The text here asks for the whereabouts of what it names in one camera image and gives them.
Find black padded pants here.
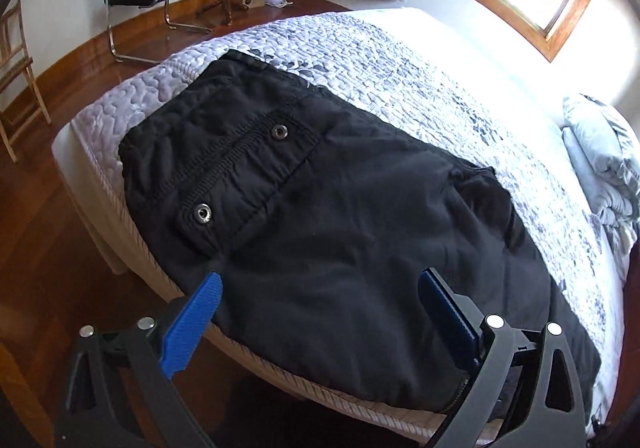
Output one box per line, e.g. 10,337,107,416
118,50,601,413

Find folded grey duvet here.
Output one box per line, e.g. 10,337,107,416
562,95,639,281

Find light wooden chair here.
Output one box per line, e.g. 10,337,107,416
0,0,52,164

